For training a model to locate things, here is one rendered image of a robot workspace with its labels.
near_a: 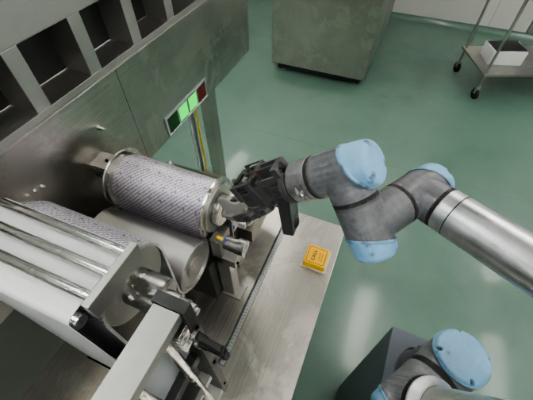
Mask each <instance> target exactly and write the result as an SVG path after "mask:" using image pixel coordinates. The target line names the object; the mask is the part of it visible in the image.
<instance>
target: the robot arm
mask: <svg viewBox="0 0 533 400"><path fill-rule="evenodd" d="M256 163H258V164H257V165H255V166H251V165H253V164H256ZM244 167H245V168H246V169H244V170H242V172H241V173H240V174H239V176H238V177H237V179H232V184H233V186H232V188H230V189H229V190H230V191H231V192H232V193H233V194H234V195H235V196H234V197H233V198H231V199H230V200H228V199H226V198H220V199H219V203H220V205H221V206H222V208H223V210H224V212H223V213H221V215H222V216H223V217H225V218H227V219H228V220H231V221H237V222H243V223H247V222H250V221H254V220H255V219H257V218H261V217H262V216H265V215H267V214H269V213H271V212H272V211H273V210H274V208H275V207H277V208H278V212H279V216H280V220H281V225H282V232H283V234H285V235H289V236H293V235H294V234H295V231H296V229H297V227H298V226H299V221H300V220H299V214H298V208H297V204H298V203H299V202H310V201H313V200H317V199H322V198H330V201H331V203H332V206H333V208H334V211H335V212H336V216H337V218H338V220H339V223H340V226H341V228H342V230H343V234H344V236H345V241H346V242H347V243H348V245H349V247H350V249H351V251H352V253H353V255H354V257H355V258H356V259H357V261H359V262H361V263H380V262H382V261H385V260H387V259H389V258H391V257H392V256H394V255H395V254H396V252H397V250H398V243H397V237H396V236H395V234H396V233H398V232H399V231H401V230H402V229H403V228H405V227H406V226H407V225H409V224H411V223H412V222H414V221H415V220H416V219H418V220H420V221H422V222H423V223H424V224H425V225H427V226H428V227H430V228H431V229H433V230H435V231H436V232H437V233H439V234H440V235H441V236H443V237H445V238H446V239H448V240H449V241H450V242H451V243H453V244H455V245H456V246H458V247H459V248H460V249H462V250H463V251H464V252H466V253H468V254H469V255H471V256H472V257H473V258H474V259H476V260H478V261H479V262H481V263H483V264H484V265H485V266H486V267H488V268H489V269H491V270H492V271H494V272H496V273H497V274H498V275H499V276H501V277H502V278H504V279H506V280H507V281H508V282H510V283H511V284H512V285H514V286H515V287H517V288H519V289H520V290H521V291H523V292H524V293H525V294H527V295H529V296H530V297H531V298H533V233H532V232H530V231H529V230H527V229H525V228H524V227H522V226H520V225H518V224H516V223H515V222H513V221H511V220H509V219H507V218H506V217H504V216H502V215H501V214H499V213H497V212H496V211H494V210H491V209H490V208H489V207H487V206H485V205H483V204H481V203H480V202H478V201H476V200H474V199H473V198H471V197H469V196H468V195H466V194H463V193H462V192H461V191H459V190H456V189H455V183H454V178H453V176H452V175H451V174H450V173H449V172H448V171H447V169H446V168H445V167H444V166H442V165H440V164H437V163H426V164H423V165H421V166H419V167H417V168H414V169H412V170H410V171H408V172H406V173H405V174H404V175H403V176H401V177H400V178H399V179H397V180H395V181H393V182H392V183H390V184H389V185H387V186H386V187H383V188H381V189H380V190H378V188H377V187H378V186H380V185H382V184H383V183H384V181H385V178H386V172H387V170H386V166H385V157H384V155H383V153H382V150H381V149H380V148H379V146H378V145H377V144H376V143H375V142H374V141H372V140H369V139H361V140H357V141H353V142H350V143H347V144H340V145H338V146H337V147H335V148H331V149H328V150H326V151H323V152H319V153H317V154H315V155H312V156H307V157H305V158H302V159H299V160H295V161H293V162H291V163H287V162H286V160H285V159H284V158H283V156H280V157H278V158H276V159H273V160H269V161H267V162H265V161H264V160H263V159H260V160H257V161H255V162H253V163H250V164H247V165H244ZM492 373H493V366H492V364H491V361H490V357H489V354H488V353H487V351H486V350H485V348H484V347H483V346H482V344H481V343H480V342H479V341H478V340H477V339H476V338H474V337H473V336H471V335H470V334H469V333H466V332H464V331H462V330H459V329H445V330H443V331H440V332H438V333H436V334H435V336H434V337H433V338H431V339H430V340H429V341H428V342H427V343H426V344H424V345H421V344H418V345H413V346H411V347H408V348H406V349H405V350H404V351H403V352H402V353H401V354H400V355H399V356H398V357H397V361H396V364H395V372H394V373H393V374H392V375H391V376H390V377H389V378H388V379H387V380H386V381H384V382H383V383H382V384H379V385H378V388H377V389H376V390H375V391H374V392H373V393H372V395H371V400H507V399H503V398H496V397H492V396H488V395H483V394H476V393H472V391H474V390H475V389H480V388H482V387H484V386H485V384H486V383H487V382H488V381H489V380H490V379H491V377H492Z"/></svg>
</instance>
